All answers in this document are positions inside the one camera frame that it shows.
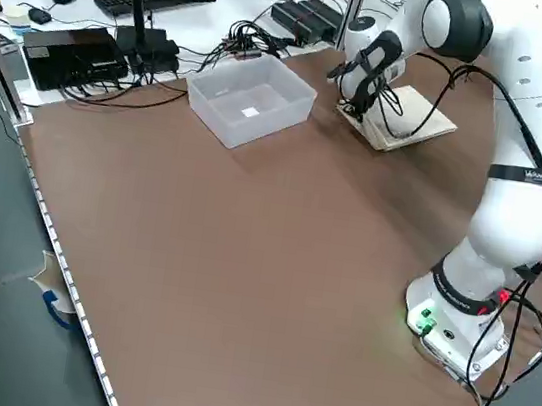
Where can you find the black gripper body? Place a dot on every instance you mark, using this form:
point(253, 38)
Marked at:
point(358, 103)

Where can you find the cream tablecloth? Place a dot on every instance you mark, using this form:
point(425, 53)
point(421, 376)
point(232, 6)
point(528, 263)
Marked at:
point(424, 118)

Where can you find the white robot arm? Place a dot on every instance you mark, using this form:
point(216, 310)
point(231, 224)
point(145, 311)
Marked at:
point(526, 148)

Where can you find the black finned electronics box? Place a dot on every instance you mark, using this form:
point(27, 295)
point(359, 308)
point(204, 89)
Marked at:
point(296, 22)
point(325, 11)

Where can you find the clear plastic box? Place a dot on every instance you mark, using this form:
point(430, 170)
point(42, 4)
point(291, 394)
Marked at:
point(208, 108)

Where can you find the black flat electronics box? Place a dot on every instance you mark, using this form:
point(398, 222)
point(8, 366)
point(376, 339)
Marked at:
point(69, 58)

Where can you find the white square sticker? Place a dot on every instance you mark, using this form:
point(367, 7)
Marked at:
point(250, 111)

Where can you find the white side desk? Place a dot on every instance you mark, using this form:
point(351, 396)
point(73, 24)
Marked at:
point(229, 0)

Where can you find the black monitor stand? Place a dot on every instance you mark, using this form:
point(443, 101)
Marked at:
point(138, 18)

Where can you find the black keyboard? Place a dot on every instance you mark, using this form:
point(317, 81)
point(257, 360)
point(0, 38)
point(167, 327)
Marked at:
point(117, 4)

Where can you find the black computer mouse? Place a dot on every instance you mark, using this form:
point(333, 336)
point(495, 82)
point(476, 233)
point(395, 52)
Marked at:
point(40, 16)

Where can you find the torn white floor sticker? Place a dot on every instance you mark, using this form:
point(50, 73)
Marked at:
point(50, 283)

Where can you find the aluminium frame post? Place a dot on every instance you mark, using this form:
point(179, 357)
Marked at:
point(355, 8)

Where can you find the aluminium table edge rail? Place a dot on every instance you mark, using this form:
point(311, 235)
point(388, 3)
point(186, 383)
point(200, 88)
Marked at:
point(64, 275)

